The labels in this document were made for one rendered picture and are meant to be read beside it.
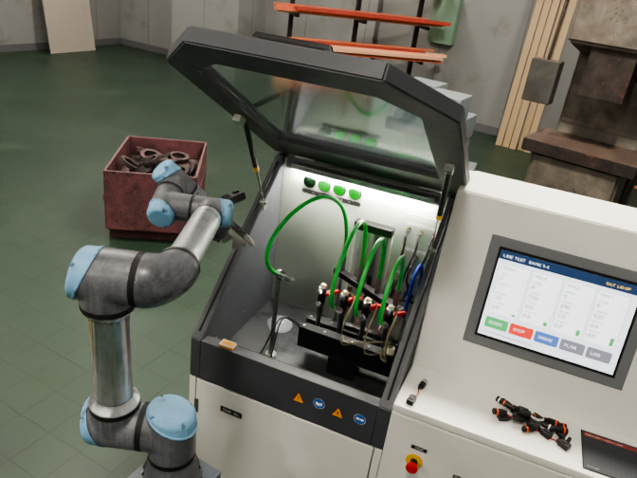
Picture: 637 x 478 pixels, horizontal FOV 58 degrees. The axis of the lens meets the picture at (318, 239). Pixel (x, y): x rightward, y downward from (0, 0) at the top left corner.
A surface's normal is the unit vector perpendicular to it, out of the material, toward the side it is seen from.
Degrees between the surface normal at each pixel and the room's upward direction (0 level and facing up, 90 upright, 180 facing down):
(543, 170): 90
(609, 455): 0
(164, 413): 7
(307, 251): 90
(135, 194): 90
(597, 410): 76
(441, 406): 0
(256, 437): 90
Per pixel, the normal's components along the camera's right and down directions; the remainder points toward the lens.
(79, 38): 0.87, 0.19
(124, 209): 0.11, 0.45
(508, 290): -0.34, 0.14
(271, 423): -0.38, 0.36
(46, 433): 0.12, -0.89
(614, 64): -0.59, 0.29
